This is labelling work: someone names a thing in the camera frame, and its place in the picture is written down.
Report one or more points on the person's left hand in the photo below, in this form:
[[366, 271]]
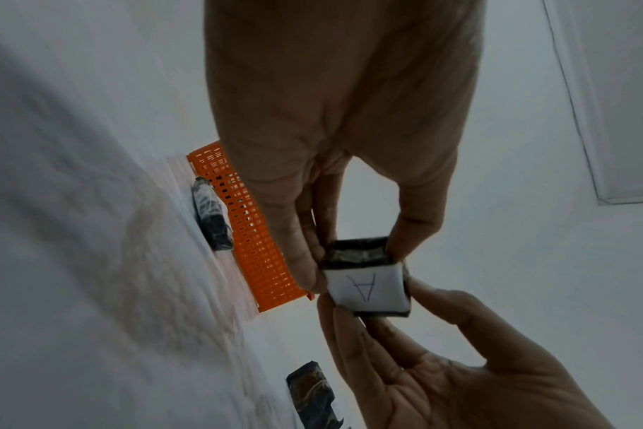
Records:
[[332, 83]]

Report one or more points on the person's right hand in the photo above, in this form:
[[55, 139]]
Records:
[[459, 394]]

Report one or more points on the black cube with white label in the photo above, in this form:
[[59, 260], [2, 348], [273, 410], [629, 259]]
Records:
[[369, 289]]

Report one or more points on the black wrapped block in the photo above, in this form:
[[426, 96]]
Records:
[[313, 394], [213, 218]]

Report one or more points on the orange plastic mesh basket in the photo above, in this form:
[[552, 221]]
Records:
[[247, 226]]

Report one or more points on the white textured cloth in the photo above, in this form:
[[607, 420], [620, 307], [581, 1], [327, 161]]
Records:
[[88, 272]]

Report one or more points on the white framed wall panel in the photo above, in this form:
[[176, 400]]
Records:
[[618, 104]]

